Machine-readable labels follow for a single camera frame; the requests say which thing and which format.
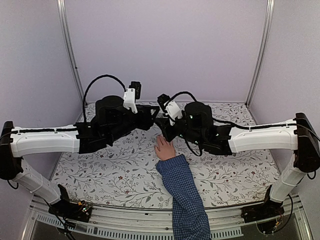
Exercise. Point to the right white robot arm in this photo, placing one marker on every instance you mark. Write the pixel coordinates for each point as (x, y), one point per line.
(195, 125)

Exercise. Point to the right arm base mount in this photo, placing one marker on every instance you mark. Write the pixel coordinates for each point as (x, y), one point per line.
(267, 209)

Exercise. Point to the right aluminium frame post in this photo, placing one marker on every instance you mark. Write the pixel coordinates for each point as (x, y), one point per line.
(270, 5)

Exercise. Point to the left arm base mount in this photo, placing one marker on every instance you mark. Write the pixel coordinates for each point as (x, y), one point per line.
(80, 211)

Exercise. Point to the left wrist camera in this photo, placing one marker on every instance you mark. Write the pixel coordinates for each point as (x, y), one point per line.
(131, 94)

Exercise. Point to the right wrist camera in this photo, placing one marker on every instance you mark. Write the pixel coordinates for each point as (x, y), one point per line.
(170, 108)

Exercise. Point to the aluminium frame post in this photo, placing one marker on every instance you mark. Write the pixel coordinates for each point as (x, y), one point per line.
(270, 5)
(61, 7)

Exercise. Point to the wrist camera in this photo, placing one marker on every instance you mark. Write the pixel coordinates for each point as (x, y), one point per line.
(131, 94)
(170, 108)

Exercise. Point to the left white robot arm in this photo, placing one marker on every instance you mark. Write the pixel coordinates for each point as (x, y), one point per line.
(114, 118)

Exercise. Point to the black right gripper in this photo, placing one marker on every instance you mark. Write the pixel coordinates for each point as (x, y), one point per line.
(164, 128)

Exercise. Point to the front aluminium rail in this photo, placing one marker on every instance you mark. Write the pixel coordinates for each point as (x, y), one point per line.
(124, 223)

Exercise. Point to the person's bare hand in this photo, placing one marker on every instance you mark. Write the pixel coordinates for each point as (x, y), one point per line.
(164, 149)

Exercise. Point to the floral patterned table mat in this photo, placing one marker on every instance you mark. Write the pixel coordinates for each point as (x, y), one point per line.
(129, 174)

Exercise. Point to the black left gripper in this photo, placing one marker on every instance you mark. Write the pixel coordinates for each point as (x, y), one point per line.
(146, 120)

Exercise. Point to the blue checkered sleeve forearm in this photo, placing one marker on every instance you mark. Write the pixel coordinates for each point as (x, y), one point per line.
(189, 218)

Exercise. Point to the left aluminium frame post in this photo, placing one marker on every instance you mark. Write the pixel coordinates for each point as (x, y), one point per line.
(61, 7)

